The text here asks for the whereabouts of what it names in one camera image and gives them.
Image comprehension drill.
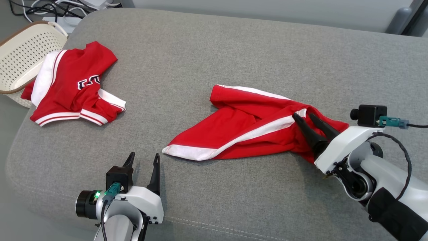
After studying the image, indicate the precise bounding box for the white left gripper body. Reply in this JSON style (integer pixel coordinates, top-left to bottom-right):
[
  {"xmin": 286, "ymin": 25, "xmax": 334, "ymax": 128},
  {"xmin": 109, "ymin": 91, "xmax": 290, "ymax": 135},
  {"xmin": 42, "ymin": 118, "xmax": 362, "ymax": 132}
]
[{"xmin": 97, "ymin": 186, "xmax": 165, "ymax": 225}]

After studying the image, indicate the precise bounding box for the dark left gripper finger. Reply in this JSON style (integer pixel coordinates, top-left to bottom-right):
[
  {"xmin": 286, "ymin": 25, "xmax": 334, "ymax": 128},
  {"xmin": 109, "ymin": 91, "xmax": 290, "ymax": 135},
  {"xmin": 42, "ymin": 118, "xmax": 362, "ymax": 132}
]
[
  {"xmin": 146, "ymin": 153, "xmax": 161, "ymax": 196},
  {"xmin": 123, "ymin": 152, "xmax": 136, "ymax": 168}
]

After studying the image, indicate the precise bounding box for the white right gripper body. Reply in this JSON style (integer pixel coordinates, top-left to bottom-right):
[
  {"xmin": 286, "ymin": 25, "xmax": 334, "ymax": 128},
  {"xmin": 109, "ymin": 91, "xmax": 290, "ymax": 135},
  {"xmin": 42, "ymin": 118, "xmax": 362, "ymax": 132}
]
[{"xmin": 314, "ymin": 126, "xmax": 386, "ymax": 174}]

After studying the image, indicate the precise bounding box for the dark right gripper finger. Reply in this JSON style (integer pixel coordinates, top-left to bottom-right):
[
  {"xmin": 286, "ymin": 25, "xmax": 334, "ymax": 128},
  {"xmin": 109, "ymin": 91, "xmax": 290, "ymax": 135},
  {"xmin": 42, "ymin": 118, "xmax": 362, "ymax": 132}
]
[
  {"xmin": 308, "ymin": 113, "xmax": 341, "ymax": 141},
  {"xmin": 293, "ymin": 113, "xmax": 330, "ymax": 160}
]

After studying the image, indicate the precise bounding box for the red shorts white stripe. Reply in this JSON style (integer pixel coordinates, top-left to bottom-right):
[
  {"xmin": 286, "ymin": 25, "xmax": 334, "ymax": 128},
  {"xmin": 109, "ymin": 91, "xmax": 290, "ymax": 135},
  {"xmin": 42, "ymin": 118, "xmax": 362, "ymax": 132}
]
[{"xmin": 162, "ymin": 84, "xmax": 350, "ymax": 164}]

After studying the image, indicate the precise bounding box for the red basketball jersey white trim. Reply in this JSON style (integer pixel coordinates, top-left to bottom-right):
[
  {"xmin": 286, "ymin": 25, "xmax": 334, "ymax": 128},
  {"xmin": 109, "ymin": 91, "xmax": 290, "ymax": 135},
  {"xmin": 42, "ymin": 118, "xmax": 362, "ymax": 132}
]
[{"xmin": 20, "ymin": 41, "xmax": 127, "ymax": 127}]

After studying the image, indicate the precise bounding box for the grey fabric sofa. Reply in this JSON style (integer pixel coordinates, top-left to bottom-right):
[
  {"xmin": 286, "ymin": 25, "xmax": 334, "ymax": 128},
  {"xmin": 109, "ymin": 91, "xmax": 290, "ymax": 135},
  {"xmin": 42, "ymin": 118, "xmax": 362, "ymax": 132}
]
[{"xmin": 5, "ymin": 7, "xmax": 428, "ymax": 241}]

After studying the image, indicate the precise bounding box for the grey partition foot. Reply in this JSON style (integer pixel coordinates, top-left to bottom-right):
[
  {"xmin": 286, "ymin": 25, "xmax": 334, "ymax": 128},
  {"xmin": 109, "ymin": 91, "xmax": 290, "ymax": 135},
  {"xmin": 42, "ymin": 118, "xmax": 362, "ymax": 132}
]
[{"xmin": 385, "ymin": 7, "xmax": 414, "ymax": 36}]

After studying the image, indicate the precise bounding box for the cream perforated laundry basket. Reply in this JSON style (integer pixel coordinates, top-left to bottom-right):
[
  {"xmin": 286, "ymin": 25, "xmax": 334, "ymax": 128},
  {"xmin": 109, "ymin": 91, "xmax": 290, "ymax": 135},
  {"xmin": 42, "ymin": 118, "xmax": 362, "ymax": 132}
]
[{"xmin": 0, "ymin": 20, "xmax": 69, "ymax": 108}]

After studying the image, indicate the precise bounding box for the white power strip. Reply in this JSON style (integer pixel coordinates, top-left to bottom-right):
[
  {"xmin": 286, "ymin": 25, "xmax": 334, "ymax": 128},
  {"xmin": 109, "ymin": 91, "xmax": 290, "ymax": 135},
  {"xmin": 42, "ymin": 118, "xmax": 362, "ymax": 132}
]
[
  {"xmin": 41, "ymin": 16, "xmax": 83, "ymax": 34},
  {"xmin": 80, "ymin": 0, "xmax": 112, "ymax": 9}
]

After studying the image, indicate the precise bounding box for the teal left camera connector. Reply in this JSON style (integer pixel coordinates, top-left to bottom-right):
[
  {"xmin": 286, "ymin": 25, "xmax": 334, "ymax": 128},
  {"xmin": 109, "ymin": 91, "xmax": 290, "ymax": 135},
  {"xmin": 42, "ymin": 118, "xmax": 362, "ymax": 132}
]
[{"xmin": 103, "ymin": 182, "xmax": 122, "ymax": 204}]

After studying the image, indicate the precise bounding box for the teal camera connector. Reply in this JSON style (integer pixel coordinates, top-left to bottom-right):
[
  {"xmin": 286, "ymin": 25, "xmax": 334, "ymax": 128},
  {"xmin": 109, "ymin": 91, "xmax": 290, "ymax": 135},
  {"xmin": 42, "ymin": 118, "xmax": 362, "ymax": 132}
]
[
  {"xmin": 103, "ymin": 182, "xmax": 122, "ymax": 204},
  {"xmin": 379, "ymin": 115, "xmax": 409, "ymax": 130}
]

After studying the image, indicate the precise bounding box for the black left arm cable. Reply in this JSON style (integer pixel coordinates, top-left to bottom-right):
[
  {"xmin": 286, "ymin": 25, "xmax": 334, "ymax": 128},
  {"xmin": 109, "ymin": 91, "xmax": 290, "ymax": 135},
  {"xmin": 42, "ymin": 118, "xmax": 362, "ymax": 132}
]
[{"xmin": 100, "ymin": 199, "xmax": 111, "ymax": 241}]

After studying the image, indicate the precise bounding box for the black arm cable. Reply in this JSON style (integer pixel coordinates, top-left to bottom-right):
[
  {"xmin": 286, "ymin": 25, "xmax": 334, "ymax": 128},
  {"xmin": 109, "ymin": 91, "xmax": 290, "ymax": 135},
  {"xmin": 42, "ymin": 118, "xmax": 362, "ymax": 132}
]
[
  {"xmin": 367, "ymin": 122, "xmax": 428, "ymax": 202},
  {"xmin": 100, "ymin": 199, "xmax": 111, "ymax": 241}
]

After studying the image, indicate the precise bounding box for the teal right camera connector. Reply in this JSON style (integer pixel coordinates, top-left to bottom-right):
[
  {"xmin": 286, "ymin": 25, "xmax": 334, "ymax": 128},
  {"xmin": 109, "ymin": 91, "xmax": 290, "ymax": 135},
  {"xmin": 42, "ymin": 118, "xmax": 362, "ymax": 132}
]
[{"xmin": 379, "ymin": 115, "xmax": 409, "ymax": 130}]

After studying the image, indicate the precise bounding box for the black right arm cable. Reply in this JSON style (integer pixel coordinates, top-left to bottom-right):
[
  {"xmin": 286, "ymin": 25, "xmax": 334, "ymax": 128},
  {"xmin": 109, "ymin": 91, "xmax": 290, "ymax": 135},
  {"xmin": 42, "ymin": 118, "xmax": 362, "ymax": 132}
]
[{"xmin": 367, "ymin": 122, "xmax": 428, "ymax": 202}]

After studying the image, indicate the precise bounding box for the black floor cable bundle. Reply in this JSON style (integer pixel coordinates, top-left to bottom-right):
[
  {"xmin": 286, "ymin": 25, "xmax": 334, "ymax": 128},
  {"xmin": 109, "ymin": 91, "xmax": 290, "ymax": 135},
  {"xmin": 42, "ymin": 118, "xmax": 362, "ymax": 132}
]
[{"xmin": 8, "ymin": 0, "xmax": 121, "ymax": 24}]

